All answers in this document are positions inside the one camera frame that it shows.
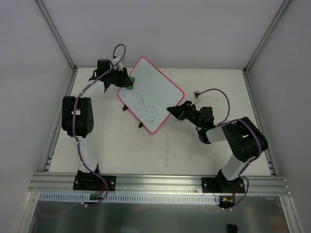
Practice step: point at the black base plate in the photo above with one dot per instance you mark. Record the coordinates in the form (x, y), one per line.
(94, 183)
(211, 185)

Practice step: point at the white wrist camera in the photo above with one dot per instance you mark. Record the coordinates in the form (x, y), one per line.
(196, 97)
(117, 64)

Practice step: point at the aluminium mounting rail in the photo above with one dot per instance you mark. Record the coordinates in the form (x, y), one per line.
(162, 184)

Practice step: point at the right aluminium frame post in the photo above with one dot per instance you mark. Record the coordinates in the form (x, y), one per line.
(277, 17)

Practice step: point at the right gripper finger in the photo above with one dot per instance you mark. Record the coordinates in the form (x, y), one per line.
(188, 103)
(177, 111)

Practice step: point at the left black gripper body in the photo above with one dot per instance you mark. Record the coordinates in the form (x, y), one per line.
(122, 78)

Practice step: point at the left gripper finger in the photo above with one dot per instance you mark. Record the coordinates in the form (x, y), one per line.
(125, 74)
(128, 86)

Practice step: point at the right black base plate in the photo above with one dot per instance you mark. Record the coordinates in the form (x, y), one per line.
(211, 185)

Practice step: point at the black object bottom edge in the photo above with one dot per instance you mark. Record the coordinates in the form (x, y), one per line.
(231, 228)

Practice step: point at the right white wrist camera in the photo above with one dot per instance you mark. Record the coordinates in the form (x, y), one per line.
(196, 97)

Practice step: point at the left aluminium frame post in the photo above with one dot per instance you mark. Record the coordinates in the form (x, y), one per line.
(52, 27)

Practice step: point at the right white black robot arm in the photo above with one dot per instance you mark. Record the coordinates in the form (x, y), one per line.
(245, 141)

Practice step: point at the aluminium frame post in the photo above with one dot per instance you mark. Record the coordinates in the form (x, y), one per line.
(52, 27)
(277, 17)

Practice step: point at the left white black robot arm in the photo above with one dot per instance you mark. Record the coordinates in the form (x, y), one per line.
(77, 112)

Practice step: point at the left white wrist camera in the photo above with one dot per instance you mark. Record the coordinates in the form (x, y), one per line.
(117, 64)

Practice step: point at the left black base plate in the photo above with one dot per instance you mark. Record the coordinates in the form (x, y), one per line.
(94, 183)

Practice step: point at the pink framed whiteboard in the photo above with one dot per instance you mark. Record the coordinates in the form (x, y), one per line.
(153, 92)

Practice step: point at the white slotted cable duct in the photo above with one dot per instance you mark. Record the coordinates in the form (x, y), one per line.
(130, 198)

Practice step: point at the green bone-shaped eraser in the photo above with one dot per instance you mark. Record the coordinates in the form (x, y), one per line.
(131, 81)

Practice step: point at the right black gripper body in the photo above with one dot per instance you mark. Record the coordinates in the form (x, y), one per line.
(184, 111)

